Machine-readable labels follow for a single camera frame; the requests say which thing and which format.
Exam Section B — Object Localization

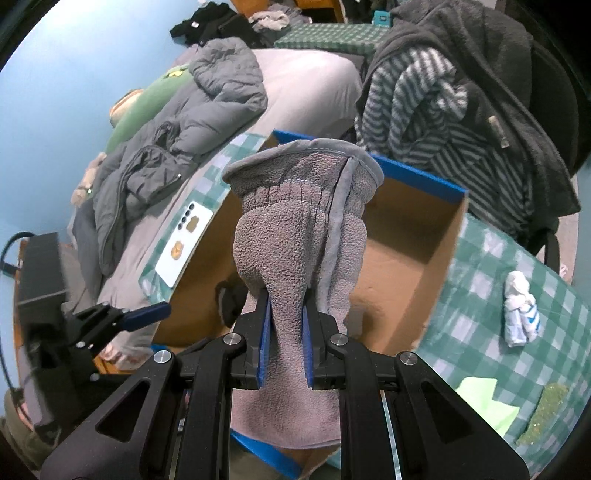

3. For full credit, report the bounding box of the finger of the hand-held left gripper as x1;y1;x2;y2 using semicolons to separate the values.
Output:
65;302;172;358

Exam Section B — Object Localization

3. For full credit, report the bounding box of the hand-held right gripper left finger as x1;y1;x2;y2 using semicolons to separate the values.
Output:
39;295;273;480

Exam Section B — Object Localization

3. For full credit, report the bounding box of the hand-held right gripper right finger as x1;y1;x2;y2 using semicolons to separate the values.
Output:
302;302;532;480

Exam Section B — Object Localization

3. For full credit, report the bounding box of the black sock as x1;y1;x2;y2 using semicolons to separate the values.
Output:
217;281;247;329

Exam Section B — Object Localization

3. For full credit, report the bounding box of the brown fleece sock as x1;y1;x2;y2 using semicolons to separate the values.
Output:
222;137;384;450

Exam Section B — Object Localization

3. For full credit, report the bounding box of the blue cardboard box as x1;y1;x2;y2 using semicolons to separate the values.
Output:
152;129;469;478

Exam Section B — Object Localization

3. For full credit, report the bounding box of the person's left forearm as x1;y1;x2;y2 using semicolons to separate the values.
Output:
0;390;54;469

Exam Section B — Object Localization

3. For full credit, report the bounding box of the white phone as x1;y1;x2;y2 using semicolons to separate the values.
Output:
154;200;214;288

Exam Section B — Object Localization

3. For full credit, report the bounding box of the yellow-green sock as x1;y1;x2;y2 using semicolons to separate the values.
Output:
455;377;520;437

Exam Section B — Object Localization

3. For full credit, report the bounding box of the green plush pillow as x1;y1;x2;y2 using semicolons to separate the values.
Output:
106;67;195;153

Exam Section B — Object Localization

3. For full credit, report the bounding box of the white blue striped sock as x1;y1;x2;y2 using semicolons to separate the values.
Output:
503;271;540;348

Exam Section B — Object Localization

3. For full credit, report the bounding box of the grey puffer jacket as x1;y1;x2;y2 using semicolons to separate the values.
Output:
92;37;269;278

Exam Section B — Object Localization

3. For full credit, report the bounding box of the olive green glittery cloth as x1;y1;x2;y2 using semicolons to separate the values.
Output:
515;383;568;446

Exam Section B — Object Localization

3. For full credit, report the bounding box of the bed with grey sheet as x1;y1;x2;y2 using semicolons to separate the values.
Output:
69;46;363;365

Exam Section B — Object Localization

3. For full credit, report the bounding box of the grey striped garment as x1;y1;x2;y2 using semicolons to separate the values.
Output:
355;46;536;236

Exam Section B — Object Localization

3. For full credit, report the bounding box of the black clothes pile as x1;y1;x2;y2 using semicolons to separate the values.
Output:
170;2;264;47

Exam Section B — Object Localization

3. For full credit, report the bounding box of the green checked covered table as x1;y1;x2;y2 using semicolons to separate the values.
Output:
273;22;393;58

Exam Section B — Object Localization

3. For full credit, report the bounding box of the grey clothes pile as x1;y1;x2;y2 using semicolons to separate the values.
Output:
249;7;296;31

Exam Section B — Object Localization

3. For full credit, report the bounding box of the dark grey fleece robe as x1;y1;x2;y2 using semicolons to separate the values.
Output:
369;0;583;241

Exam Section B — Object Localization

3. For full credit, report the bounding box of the black office chair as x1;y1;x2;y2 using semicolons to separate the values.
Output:
526;41;583;278

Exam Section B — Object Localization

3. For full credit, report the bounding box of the black cable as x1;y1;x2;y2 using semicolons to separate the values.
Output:
0;233;33;393

